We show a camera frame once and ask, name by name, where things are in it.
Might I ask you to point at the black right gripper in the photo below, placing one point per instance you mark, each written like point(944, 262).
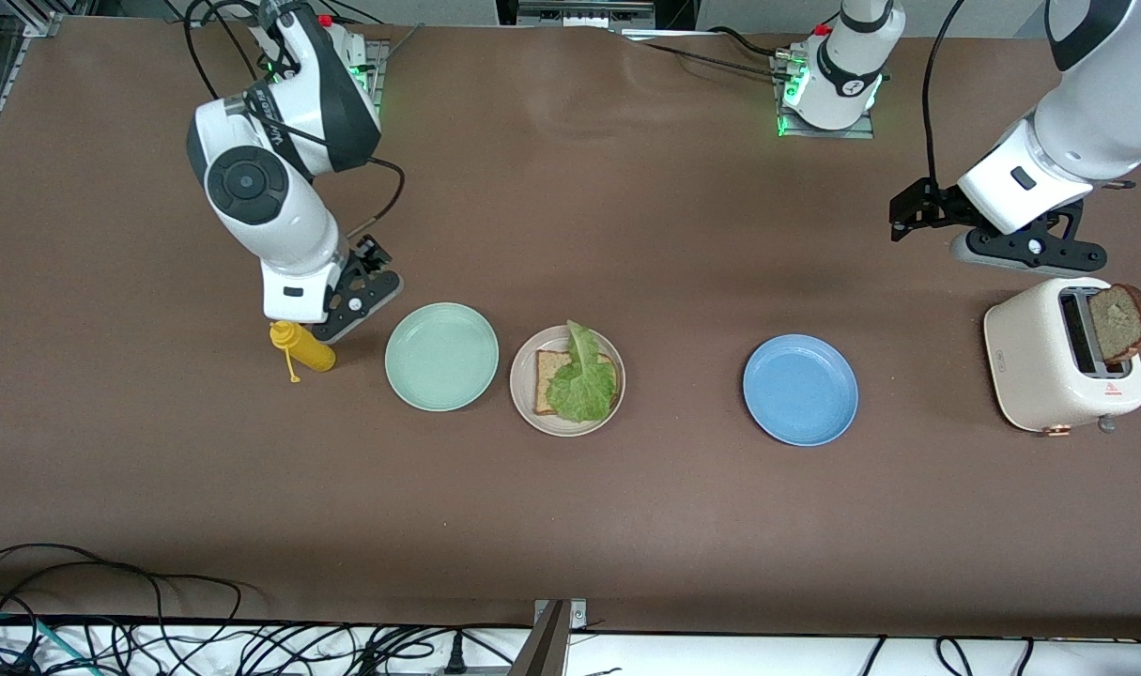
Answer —
point(370, 255)

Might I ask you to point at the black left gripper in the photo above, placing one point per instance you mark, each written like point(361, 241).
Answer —
point(935, 207)

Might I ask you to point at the yellow squeeze bottle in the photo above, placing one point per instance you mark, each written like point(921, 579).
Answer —
point(312, 352)

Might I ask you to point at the brown bread slice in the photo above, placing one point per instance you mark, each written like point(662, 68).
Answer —
point(1119, 324)
point(545, 376)

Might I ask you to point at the green lettuce leaf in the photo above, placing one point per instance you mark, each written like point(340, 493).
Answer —
point(584, 390)

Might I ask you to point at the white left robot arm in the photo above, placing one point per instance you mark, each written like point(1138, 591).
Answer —
point(1096, 131)

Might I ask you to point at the mint green plate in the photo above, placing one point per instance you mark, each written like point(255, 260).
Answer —
point(441, 357)

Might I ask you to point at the beige plate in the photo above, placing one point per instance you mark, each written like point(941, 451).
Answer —
point(523, 399)

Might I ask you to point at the blue plate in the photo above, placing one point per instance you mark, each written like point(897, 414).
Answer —
point(800, 390)

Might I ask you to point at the white toaster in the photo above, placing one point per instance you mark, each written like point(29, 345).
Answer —
point(1030, 366)

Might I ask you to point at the silver metal device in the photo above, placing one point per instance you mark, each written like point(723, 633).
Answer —
point(584, 14)

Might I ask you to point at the black power plug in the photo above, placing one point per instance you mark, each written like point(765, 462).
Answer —
point(454, 657)

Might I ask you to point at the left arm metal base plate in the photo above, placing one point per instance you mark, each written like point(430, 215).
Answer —
point(861, 133)

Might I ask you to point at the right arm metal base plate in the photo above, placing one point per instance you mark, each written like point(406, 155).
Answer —
point(379, 70)

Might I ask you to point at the aluminium frame rail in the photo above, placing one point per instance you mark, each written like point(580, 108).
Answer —
point(16, 94)

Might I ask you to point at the aluminium corner bracket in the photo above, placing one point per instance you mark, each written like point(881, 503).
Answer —
point(578, 612)

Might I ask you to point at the grey metal post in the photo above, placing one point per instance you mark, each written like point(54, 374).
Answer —
point(542, 648)

